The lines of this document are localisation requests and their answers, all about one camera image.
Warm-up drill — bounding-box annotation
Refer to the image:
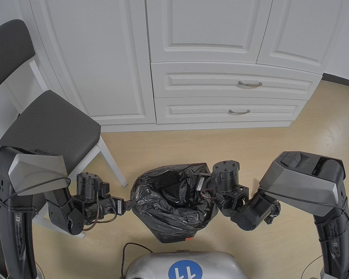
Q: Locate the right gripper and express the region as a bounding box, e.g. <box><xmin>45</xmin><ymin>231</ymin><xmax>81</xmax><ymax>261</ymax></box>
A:
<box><xmin>193</xmin><ymin>171</ymin><xmax>215</xmax><ymax>197</ymax></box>

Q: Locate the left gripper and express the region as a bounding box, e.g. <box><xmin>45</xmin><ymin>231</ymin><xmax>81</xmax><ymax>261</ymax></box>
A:
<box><xmin>104</xmin><ymin>196</ymin><xmax>126</xmax><ymax>216</ymax></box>

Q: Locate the black plastic bag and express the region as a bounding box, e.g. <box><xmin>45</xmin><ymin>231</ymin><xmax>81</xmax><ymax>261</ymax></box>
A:
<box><xmin>130</xmin><ymin>162</ymin><xmax>220</xmax><ymax>243</ymax></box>

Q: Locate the black plastic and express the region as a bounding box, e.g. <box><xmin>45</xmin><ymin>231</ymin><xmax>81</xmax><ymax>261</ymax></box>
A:
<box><xmin>265</xmin><ymin>202</ymin><xmax>281</xmax><ymax>225</ymax></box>

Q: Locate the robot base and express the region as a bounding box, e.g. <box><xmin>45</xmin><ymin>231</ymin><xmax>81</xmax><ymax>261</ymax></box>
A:
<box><xmin>125</xmin><ymin>250</ymin><xmax>248</xmax><ymax>279</ymax></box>

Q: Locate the white chair with grey seat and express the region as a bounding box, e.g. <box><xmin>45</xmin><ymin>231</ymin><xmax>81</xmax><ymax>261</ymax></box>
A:
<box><xmin>0</xmin><ymin>19</ymin><xmax>128</xmax><ymax>239</ymax></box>

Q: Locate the white wardrobe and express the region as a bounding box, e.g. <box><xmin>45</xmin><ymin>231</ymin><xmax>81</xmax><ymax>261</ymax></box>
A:
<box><xmin>16</xmin><ymin>0</ymin><xmax>347</xmax><ymax>133</ymax></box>

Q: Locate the thin black cable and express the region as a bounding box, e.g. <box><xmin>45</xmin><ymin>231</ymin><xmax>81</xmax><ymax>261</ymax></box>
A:
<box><xmin>304</xmin><ymin>255</ymin><xmax>326</xmax><ymax>279</ymax></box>

